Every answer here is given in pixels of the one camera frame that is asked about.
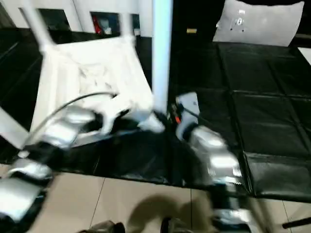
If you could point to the white plastic table leg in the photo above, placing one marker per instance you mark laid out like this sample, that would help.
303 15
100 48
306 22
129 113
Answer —
12 128
161 48
126 24
39 29

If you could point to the white plastic table top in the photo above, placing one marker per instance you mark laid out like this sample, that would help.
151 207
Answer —
60 85

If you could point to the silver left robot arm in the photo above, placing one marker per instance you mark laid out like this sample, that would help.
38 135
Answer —
60 128

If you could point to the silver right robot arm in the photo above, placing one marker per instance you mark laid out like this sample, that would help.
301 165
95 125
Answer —
213 150

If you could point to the black work mat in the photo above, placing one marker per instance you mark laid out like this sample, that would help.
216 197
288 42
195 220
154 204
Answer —
267 97

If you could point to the small white jar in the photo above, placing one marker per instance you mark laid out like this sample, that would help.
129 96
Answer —
108 30

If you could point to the black sofa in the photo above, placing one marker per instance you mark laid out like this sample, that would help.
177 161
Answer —
199 14

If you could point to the red bottle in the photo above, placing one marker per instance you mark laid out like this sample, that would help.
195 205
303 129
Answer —
97 24

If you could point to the dark brown shoe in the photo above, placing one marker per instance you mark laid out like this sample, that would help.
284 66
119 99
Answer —
104 227
177 227

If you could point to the white cabinet with glass doors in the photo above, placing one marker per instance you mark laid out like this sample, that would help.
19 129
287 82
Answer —
77 7

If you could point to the grey printed cushion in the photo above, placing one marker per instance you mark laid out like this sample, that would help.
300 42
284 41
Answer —
267 26

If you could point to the white flat board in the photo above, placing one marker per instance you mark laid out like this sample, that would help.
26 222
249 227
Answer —
305 55

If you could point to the black tripod leg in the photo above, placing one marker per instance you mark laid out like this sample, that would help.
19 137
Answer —
297 223

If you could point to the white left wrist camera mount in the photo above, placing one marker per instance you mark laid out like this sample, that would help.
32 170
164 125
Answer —
109 114

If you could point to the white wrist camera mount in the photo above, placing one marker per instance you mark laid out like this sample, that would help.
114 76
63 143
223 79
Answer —
109 114
190 102

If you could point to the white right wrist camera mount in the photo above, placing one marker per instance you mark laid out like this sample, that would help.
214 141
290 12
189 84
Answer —
190 102

